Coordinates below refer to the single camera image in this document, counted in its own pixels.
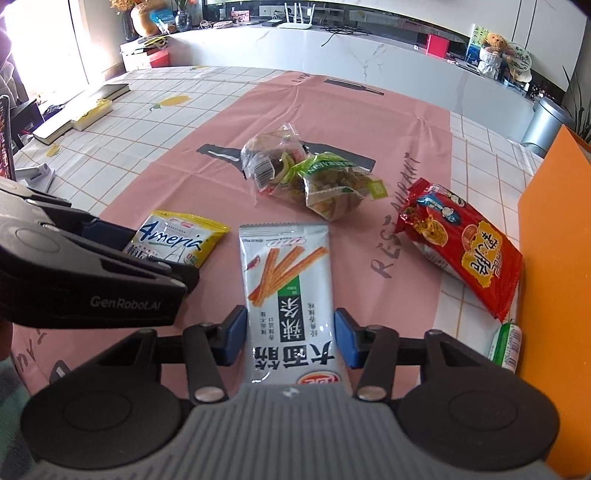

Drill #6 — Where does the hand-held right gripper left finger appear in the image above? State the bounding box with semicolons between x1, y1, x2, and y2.
48;305;249;402

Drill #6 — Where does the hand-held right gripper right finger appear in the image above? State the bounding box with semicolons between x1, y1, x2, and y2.
334;308;522;401

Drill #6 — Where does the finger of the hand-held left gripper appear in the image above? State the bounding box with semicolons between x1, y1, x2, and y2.
0;179;139;254
60;231;200;296

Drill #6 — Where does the yellow white chip packet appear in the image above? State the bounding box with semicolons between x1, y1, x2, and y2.
124;210;230;270

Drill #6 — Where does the white spicy strip snack packet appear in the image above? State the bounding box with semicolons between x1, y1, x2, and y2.
239;222;345;386

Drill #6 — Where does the orange cardboard box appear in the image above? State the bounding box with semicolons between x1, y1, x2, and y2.
517;126;591;480

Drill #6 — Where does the white phone stand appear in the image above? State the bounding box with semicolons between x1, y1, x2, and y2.
14;161;57;192

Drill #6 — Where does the white thick book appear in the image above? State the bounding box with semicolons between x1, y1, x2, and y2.
32;108;77;145

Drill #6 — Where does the yellow box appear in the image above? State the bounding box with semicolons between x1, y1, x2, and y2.
71;98;113;132

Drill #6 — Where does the clear mixed dried fruit packet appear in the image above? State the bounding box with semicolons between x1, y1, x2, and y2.
241;122;308;195

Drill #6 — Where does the clear green raisin packet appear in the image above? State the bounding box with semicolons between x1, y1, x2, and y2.
295;151;389;222

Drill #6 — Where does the red snack packet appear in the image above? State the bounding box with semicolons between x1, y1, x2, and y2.
398;178;524;323

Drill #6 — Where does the green white snack packet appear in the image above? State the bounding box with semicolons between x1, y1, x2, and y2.
488;323;523;372

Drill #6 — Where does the pink printed table mat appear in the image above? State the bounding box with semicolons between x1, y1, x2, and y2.
11;69;451;402

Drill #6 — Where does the orange vase with dried flowers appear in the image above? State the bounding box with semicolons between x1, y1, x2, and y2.
111;0;160;38

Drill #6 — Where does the orchid plant in glass vase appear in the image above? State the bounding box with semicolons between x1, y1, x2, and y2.
173;0;192;31

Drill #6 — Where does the white marble television cabinet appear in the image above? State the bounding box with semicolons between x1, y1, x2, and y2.
122;18;548;139

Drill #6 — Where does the white router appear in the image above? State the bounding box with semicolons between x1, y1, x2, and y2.
276;1;317;29

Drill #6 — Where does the silver trash can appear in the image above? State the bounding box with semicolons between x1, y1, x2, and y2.
522;97;566;155

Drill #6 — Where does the landscape print card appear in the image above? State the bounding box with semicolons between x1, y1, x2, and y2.
466;25;485;65

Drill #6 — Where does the long-leaf plant in black pot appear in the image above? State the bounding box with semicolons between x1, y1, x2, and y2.
561;65;591;139

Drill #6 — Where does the round painted fan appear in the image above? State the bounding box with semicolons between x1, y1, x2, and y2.
503;42;532;70

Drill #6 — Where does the brown teddy bear bouquet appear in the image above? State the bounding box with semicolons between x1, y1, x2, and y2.
478;32;506;79

